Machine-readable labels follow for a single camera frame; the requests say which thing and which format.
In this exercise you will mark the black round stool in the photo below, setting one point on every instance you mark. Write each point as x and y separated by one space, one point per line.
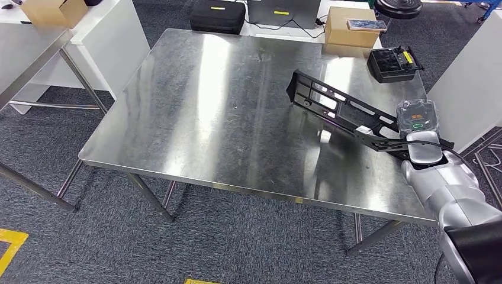
398 8

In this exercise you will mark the open brown cardboard box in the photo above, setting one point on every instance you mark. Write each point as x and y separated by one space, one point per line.
51 13

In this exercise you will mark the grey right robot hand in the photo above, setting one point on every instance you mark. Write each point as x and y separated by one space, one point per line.
417 115

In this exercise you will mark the stainless steel workbench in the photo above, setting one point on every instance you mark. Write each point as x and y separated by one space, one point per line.
215 117

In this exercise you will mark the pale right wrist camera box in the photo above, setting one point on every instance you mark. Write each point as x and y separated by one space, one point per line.
362 130

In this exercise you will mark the black remote controller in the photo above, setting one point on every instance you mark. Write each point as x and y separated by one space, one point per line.
388 64

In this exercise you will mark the small black mouse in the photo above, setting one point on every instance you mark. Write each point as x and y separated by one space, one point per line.
7 6

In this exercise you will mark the smartphone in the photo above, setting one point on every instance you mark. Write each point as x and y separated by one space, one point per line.
366 25

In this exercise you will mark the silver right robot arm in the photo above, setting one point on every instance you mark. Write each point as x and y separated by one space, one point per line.
451 188

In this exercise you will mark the yellow floor tape square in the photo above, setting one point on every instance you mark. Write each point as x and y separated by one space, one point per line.
200 281

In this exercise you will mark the black plastic car part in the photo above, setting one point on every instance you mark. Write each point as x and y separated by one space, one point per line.
294 88

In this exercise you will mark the blue steel cart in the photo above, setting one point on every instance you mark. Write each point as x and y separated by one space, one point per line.
488 13

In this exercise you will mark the grey laptop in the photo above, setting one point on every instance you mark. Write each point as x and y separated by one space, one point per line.
274 19

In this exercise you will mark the black zip case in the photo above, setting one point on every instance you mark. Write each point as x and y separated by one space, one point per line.
217 19

